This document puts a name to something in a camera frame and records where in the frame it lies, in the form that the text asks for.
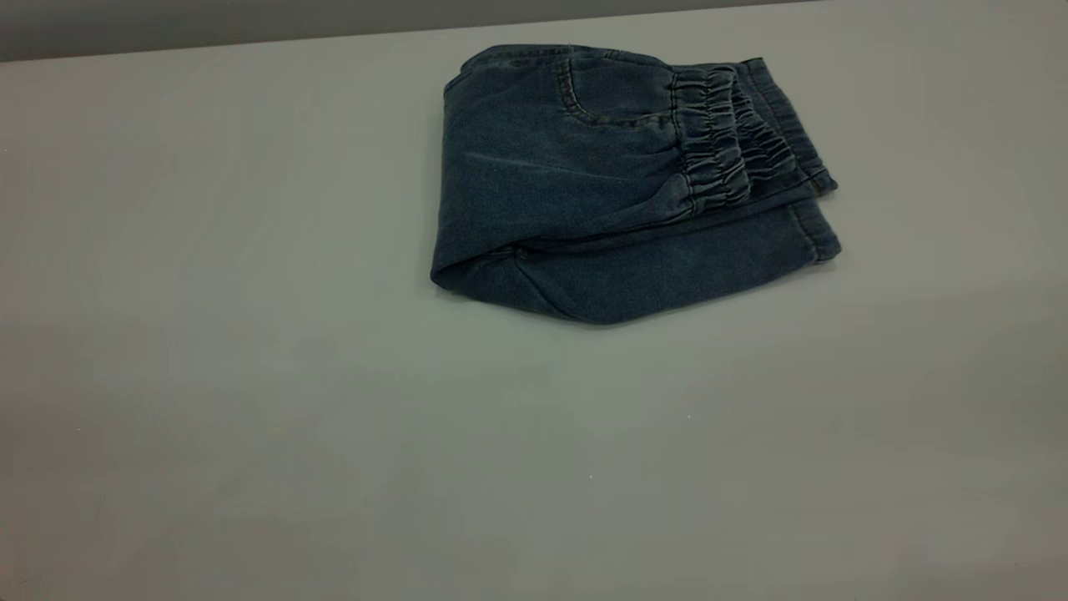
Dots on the blue denim shorts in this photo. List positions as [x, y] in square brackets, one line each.
[584, 184]

